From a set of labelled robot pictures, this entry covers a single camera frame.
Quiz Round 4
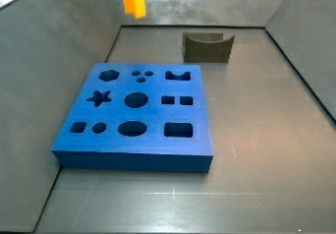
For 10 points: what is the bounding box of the blue foam shape board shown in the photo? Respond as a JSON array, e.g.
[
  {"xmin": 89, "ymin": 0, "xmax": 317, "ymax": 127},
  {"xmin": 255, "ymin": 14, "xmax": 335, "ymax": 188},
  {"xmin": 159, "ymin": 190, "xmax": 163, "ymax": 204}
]
[{"xmin": 51, "ymin": 63, "xmax": 213, "ymax": 173}]

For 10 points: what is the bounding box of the black curved holder stand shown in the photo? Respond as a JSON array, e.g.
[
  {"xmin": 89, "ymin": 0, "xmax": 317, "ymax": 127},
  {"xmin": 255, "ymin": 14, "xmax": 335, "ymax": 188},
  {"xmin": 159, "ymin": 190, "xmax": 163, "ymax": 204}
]
[{"xmin": 183, "ymin": 32, "xmax": 235, "ymax": 63}]

